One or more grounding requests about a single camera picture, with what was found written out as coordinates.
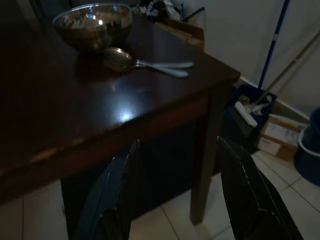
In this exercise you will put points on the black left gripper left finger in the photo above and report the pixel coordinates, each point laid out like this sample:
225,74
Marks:
107,200

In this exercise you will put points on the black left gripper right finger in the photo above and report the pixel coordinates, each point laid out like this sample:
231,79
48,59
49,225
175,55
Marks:
250,200

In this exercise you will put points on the small labelled cardboard box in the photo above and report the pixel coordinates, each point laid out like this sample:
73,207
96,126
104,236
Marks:
275,140

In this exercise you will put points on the blue plastic bucket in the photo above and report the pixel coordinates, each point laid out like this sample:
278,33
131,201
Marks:
310,155

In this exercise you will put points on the white brush head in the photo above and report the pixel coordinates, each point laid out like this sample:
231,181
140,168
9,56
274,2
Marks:
246,115

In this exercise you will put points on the dark blue plastic crate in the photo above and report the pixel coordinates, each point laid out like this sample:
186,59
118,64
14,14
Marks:
246,90

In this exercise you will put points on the dark wooden table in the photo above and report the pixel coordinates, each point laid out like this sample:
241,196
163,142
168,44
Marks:
150,87

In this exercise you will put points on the steel spoon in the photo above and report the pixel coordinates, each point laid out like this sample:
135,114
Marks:
175,64
175,72

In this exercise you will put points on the round steel bowl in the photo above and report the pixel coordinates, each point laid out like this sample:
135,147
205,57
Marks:
92,32

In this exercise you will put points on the large open cardboard box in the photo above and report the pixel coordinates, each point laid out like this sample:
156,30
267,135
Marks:
192,35

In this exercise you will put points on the crumpled wrappers pile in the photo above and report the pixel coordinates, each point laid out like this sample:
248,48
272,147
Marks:
160,8

